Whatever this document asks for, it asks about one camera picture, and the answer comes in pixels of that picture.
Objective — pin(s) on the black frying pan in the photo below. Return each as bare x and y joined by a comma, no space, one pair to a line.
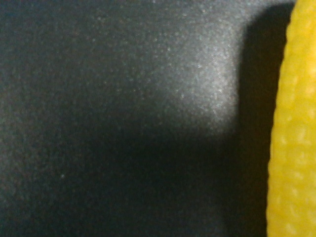
137,118

